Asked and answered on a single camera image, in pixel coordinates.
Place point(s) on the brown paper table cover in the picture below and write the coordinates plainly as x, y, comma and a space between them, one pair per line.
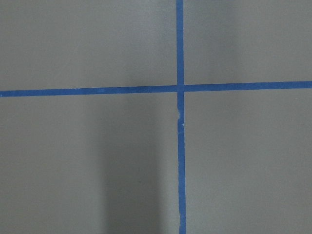
155, 117

